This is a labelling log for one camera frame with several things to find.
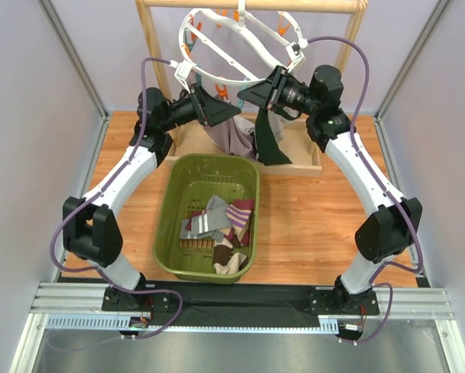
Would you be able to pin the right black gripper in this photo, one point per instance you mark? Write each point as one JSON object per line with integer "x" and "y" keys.
{"x": 276, "y": 88}

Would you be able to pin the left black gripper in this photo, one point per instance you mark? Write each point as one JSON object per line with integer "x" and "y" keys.
{"x": 198, "y": 105}

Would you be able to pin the pink sock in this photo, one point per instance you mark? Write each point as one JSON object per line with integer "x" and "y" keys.
{"x": 235, "y": 136}

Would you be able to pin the white round clip hanger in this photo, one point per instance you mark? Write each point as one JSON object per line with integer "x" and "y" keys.
{"x": 218, "y": 44}

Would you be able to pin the dark green sock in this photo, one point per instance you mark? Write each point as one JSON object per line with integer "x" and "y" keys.
{"x": 267, "y": 147}

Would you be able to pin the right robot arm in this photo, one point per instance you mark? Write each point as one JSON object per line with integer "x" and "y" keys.
{"x": 391, "y": 219}

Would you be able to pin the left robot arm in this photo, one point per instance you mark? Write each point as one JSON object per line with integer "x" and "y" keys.
{"x": 89, "y": 229}

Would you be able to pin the orange clothes clip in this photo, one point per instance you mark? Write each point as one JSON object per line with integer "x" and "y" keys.
{"x": 222, "y": 91}

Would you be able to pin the white sock on hanger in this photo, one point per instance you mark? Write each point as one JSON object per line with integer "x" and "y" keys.
{"x": 277, "y": 124}

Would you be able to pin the green plastic basket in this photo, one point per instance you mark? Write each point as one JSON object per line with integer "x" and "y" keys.
{"x": 193, "y": 180}

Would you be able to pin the maroon purple striped sock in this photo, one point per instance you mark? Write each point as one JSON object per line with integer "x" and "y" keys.
{"x": 239, "y": 213}

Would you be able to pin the grey striped sock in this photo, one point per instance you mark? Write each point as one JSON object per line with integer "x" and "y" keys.
{"x": 208, "y": 223}

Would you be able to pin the brown beige patterned sock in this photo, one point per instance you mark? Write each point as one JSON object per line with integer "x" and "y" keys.
{"x": 225, "y": 260}

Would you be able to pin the black cloth strip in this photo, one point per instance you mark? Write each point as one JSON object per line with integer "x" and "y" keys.
{"x": 242, "y": 305}

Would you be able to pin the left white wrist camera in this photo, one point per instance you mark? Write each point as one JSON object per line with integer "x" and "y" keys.
{"x": 182, "y": 72}

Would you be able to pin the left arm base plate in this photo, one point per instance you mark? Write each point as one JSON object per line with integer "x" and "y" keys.
{"x": 118, "y": 301}

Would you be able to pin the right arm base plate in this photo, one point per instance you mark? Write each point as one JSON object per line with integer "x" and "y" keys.
{"x": 329, "y": 301}

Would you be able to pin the aluminium frame rail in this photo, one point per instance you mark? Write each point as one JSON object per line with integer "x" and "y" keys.
{"x": 77, "y": 305}

